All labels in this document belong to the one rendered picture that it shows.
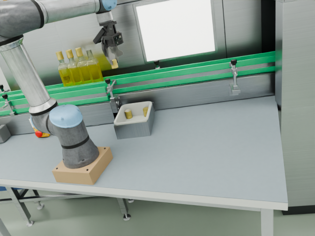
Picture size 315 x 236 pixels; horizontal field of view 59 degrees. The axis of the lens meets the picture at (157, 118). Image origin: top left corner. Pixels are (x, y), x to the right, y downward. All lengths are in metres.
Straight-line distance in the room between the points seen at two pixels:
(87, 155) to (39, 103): 0.28
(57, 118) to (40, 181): 0.33
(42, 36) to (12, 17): 0.85
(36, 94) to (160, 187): 0.60
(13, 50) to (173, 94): 0.82
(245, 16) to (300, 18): 0.40
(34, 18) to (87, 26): 0.71
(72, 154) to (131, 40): 0.80
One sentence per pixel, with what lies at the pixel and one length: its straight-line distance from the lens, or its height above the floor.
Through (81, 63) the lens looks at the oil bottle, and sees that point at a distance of 1.64.
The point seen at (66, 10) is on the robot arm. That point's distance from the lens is 1.13.
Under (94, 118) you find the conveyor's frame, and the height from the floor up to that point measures 0.80.
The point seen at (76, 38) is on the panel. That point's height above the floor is 1.20.
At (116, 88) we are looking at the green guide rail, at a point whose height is 0.91.
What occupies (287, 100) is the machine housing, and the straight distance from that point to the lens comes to 1.48.
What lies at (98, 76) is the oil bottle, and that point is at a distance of 1.63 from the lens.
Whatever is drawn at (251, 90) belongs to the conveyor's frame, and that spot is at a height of 0.80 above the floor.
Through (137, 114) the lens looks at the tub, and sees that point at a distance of 1.56.
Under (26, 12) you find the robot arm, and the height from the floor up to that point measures 1.41.
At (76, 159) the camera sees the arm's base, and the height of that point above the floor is 0.85.
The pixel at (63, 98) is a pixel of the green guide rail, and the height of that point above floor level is 0.94.
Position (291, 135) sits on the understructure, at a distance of 1.58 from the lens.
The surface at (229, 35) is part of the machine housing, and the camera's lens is 1.70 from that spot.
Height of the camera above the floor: 1.43
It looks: 26 degrees down
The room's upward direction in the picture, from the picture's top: 12 degrees counter-clockwise
